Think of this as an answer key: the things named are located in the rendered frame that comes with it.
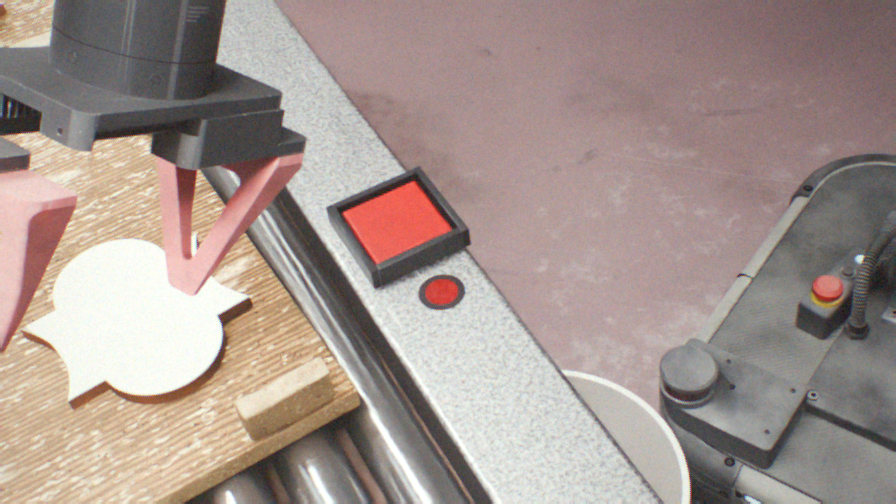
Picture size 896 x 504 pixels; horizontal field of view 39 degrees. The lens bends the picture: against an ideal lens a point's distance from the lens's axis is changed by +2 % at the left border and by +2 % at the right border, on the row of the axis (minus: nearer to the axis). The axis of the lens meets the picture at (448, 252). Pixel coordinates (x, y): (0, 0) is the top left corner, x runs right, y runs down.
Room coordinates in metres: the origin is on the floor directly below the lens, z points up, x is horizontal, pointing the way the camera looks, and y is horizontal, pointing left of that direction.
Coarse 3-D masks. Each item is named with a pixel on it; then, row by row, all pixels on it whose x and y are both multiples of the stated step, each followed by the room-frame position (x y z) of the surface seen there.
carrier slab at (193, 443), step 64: (128, 192) 0.67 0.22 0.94; (64, 256) 0.61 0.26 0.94; (256, 256) 0.59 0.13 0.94; (256, 320) 0.53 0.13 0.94; (0, 384) 0.51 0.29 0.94; (64, 384) 0.50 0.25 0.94; (256, 384) 0.48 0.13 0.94; (0, 448) 0.46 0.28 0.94; (64, 448) 0.45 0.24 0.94; (128, 448) 0.44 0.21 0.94; (192, 448) 0.44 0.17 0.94; (256, 448) 0.43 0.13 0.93
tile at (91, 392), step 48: (192, 240) 0.60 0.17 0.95; (96, 288) 0.57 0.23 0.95; (144, 288) 0.56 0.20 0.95; (48, 336) 0.53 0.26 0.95; (96, 336) 0.53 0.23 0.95; (144, 336) 0.52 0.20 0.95; (192, 336) 0.51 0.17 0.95; (96, 384) 0.49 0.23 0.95; (144, 384) 0.48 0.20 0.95; (192, 384) 0.48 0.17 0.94
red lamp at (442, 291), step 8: (440, 280) 0.56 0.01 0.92; (448, 280) 0.56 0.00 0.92; (432, 288) 0.55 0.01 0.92; (440, 288) 0.55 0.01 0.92; (448, 288) 0.55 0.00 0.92; (456, 288) 0.55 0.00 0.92; (432, 296) 0.55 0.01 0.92; (440, 296) 0.54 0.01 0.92; (448, 296) 0.54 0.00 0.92; (440, 304) 0.54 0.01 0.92
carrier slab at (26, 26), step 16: (0, 0) 0.93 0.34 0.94; (16, 0) 0.93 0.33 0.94; (32, 0) 0.93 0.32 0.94; (48, 0) 0.92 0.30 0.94; (16, 16) 0.91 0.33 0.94; (32, 16) 0.90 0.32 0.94; (48, 16) 0.90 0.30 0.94; (0, 32) 0.89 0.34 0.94; (16, 32) 0.88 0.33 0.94; (32, 32) 0.88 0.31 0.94
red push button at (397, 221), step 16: (400, 192) 0.64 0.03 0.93; (416, 192) 0.63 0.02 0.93; (352, 208) 0.63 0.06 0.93; (368, 208) 0.62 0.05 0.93; (384, 208) 0.62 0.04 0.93; (400, 208) 0.62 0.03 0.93; (416, 208) 0.62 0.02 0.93; (432, 208) 0.61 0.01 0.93; (352, 224) 0.61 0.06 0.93; (368, 224) 0.61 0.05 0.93; (384, 224) 0.61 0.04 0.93; (400, 224) 0.60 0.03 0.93; (416, 224) 0.60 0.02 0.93; (432, 224) 0.60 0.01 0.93; (448, 224) 0.60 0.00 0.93; (368, 240) 0.59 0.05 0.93; (384, 240) 0.59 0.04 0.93; (400, 240) 0.59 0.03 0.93; (416, 240) 0.59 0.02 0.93; (384, 256) 0.58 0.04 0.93
